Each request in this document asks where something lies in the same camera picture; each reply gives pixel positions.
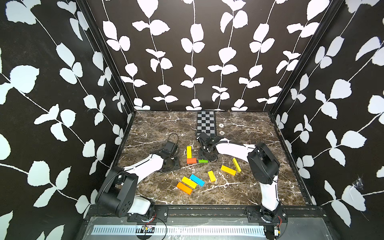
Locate cyan block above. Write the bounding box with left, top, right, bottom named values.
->
left=190, top=174, right=205, bottom=187

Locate long yellow block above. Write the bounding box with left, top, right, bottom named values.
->
left=221, top=165, right=237, bottom=176

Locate yellow block beside orange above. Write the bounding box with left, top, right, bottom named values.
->
left=182, top=177, right=198, bottom=189

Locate yellow stroke block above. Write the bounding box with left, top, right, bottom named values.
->
left=186, top=146, right=192, bottom=159

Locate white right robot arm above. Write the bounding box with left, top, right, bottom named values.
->
left=196, top=131, right=280, bottom=212

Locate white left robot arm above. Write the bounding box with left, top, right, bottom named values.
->
left=96, top=154, right=180, bottom=218

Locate red block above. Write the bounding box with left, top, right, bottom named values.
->
left=187, top=158, right=198, bottom=164

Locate checkered board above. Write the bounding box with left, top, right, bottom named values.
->
left=197, top=111, right=217, bottom=137

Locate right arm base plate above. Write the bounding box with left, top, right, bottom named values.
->
left=244, top=205, right=288, bottom=225

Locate white perforated rail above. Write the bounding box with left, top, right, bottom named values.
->
left=91, top=225, right=265, bottom=238

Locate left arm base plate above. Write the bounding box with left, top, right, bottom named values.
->
left=127, top=205, right=169, bottom=225

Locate dark yellow block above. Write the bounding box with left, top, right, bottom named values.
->
left=233, top=158, right=242, bottom=173

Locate small yellow block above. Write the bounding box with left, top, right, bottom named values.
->
left=208, top=171, right=217, bottom=182

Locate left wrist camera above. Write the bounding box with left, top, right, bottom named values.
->
left=164, top=141, right=179, bottom=157

